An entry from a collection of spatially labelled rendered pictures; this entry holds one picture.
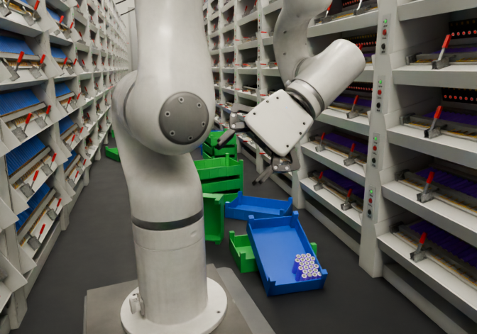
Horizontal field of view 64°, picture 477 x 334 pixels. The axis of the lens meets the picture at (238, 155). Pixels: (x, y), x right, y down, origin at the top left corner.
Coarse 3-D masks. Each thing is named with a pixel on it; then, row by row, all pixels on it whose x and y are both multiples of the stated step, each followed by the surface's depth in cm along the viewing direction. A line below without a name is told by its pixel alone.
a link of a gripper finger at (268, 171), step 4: (268, 168) 67; (280, 168) 68; (284, 168) 68; (288, 168) 68; (264, 172) 66; (268, 172) 67; (272, 172) 67; (276, 172) 69; (280, 172) 69; (284, 172) 69; (260, 176) 66; (264, 176) 67; (268, 176) 67; (256, 180) 66; (260, 180) 67; (264, 180) 67
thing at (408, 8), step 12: (396, 0) 114; (408, 0) 115; (420, 0) 106; (432, 0) 101; (444, 0) 97; (456, 0) 94; (468, 0) 91; (408, 12) 111; (420, 12) 107; (432, 12) 103; (444, 12) 99
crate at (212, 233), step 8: (208, 200) 166; (216, 200) 157; (208, 208) 167; (216, 208) 166; (208, 216) 168; (216, 216) 167; (208, 224) 169; (216, 224) 168; (208, 232) 170; (216, 232) 169; (208, 240) 165; (216, 240) 161
